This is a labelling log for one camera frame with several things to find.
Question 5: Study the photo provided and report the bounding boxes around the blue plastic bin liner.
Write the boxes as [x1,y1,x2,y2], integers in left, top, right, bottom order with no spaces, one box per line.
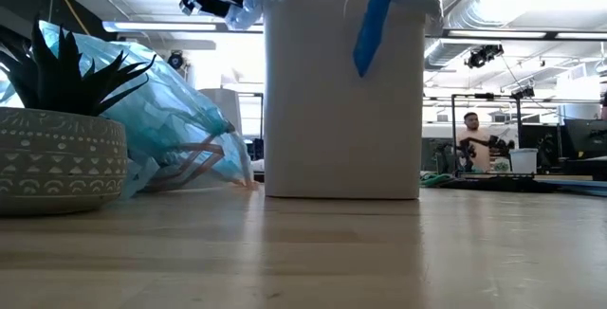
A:
[0,19,256,201]

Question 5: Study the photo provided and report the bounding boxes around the white plastic trash bin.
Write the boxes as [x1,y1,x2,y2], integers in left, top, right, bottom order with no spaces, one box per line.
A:
[263,0,427,201]

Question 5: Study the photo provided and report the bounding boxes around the succulent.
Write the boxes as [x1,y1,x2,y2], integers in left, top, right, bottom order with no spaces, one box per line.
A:
[0,13,157,219]

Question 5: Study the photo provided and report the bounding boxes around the person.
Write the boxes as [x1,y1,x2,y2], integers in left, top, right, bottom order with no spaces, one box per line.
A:
[454,111,516,175]

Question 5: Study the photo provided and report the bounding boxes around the black glove with green cuff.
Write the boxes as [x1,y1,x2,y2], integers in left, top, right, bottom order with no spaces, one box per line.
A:
[419,170,544,193]

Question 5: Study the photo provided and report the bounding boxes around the white background bucket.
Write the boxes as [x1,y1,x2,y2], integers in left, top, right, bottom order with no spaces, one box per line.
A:
[508,147,541,175]

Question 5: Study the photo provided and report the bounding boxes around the black computer monitor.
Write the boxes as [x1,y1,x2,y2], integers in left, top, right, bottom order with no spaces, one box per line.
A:
[561,118,607,161]

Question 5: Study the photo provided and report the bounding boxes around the black round ceiling camera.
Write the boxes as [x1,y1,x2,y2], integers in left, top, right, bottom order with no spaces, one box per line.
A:
[166,50,186,71]

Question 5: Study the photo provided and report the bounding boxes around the yellow hanging cable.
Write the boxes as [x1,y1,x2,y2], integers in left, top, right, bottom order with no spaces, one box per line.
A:
[46,0,91,35]

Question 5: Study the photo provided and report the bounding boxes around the black ceiling rig camera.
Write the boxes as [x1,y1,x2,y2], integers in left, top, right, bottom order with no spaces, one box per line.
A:
[464,43,506,70]

